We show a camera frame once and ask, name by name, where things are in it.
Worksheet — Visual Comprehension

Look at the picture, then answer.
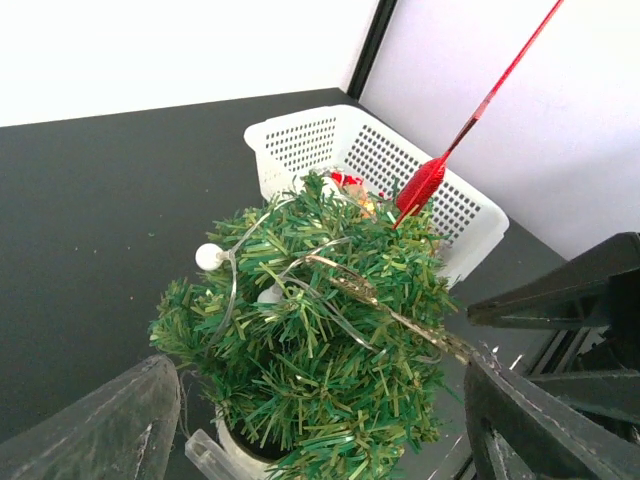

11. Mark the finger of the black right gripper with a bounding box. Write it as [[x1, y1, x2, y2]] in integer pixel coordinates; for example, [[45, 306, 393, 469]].
[[528, 370, 639, 425], [467, 232, 639, 330]]

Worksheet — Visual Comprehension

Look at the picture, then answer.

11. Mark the white perforated plastic basket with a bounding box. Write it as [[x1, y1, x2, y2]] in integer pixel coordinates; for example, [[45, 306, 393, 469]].
[[244, 105, 509, 284]]

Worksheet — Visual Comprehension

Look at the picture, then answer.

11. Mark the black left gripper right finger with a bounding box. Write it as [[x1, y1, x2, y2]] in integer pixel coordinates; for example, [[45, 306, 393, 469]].
[[464, 353, 639, 479]]

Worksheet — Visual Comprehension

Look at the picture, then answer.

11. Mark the small green christmas tree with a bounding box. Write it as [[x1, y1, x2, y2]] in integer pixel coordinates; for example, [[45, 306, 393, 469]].
[[150, 173, 455, 479]]

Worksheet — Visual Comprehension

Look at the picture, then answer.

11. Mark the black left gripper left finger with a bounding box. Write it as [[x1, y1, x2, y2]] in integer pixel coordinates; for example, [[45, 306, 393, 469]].
[[1, 355, 181, 479]]

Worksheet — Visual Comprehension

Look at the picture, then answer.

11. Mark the black frame post right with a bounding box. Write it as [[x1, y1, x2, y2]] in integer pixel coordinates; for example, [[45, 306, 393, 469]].
[[346, 0, 398, 101]]

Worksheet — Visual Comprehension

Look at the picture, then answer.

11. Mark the white tree pot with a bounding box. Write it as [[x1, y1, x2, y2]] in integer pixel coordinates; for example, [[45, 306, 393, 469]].
[[213, 404, 286, 479]]

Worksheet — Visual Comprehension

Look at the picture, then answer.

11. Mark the red star tree topper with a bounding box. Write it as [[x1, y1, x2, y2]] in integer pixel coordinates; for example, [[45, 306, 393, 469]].
[[393, 0, 564, 229]]

